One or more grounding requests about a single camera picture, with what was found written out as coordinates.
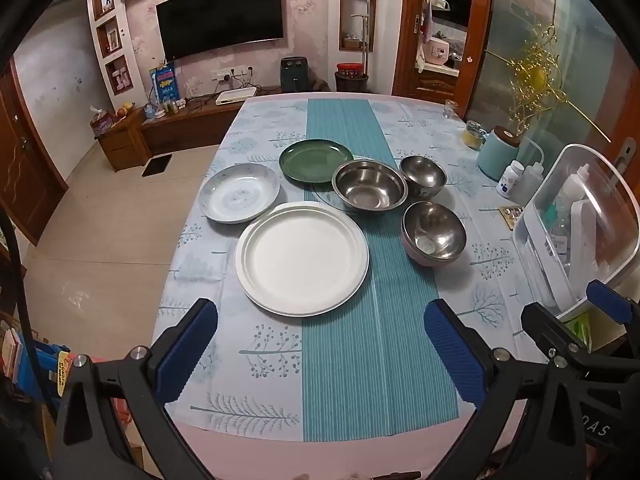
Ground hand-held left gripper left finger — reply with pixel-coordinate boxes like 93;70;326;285
52;298;221;480

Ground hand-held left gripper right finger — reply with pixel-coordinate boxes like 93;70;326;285
423;299;590;480

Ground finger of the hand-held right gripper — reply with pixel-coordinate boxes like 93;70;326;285
586;280;640;358
520;302;593;367

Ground large white plate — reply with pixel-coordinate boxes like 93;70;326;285
235;201;370;317

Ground pale patterned plate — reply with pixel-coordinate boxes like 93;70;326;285
201;163;281;224

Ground large steel bowl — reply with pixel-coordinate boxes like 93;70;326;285
331;159;408;212

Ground green plate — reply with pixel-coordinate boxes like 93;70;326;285
279;139;354;192

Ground green packet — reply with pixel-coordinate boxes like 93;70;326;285
565;305;593;356

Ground tree-print teal tablecloth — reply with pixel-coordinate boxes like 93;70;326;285
150;94;566;443

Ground clear plastic storage box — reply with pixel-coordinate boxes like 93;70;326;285
515;144;640;321

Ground pill blister pack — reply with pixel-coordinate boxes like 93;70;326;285
500;205;526;231

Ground pink-sided steel bowl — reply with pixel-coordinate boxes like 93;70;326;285
401;201;467;267

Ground blue bag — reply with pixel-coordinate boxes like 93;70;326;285
27;341;71;401

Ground clear squeeze bottle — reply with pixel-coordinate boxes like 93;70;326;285
511;139;546;202

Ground white pill bottle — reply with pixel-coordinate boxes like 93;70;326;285
496;161;525;199

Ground teal canister with wooden lid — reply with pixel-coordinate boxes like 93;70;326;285
476;126;525;182

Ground small steel bowl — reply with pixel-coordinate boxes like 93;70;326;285
400;155;447;200

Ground black floor mat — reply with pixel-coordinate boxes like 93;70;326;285
141;154;173;178

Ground glass jar with yellow contents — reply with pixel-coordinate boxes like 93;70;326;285
464;120;488;152

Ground wooden television cabinet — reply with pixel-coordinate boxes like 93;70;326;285
95;85;281;172

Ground pink tissue box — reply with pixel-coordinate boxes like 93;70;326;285
90;106;118;136

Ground brown wooden door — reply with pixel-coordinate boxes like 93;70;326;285
0;57;68;246

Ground white router box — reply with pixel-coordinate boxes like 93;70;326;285
215;87;258;106

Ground blue box on cabinet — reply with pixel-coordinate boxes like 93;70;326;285
150;63;181;106

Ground dark basket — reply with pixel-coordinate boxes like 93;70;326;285
334;72;371;94

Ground dark green air fryer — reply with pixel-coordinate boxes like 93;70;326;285
280;56;309;95

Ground frosted glass door gold ornament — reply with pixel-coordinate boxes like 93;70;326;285
467;0;640;171

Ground pink rice cooker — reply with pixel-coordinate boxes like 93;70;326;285
424;37;453;67

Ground white mop pole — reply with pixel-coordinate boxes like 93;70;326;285
350;0;373;76

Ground black television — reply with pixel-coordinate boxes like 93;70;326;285
156;0;285;62

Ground black cable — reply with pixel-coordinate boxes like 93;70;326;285
0;210;56;411

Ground wall power outlets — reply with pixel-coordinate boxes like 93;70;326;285
212;65;251;81

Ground white wall shelf unit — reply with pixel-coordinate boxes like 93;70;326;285
85;0;151;96

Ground wooden kitchen door frame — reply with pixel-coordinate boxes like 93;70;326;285
391;0;496;111

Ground white wall niche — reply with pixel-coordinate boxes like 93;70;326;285
337;0;378;53

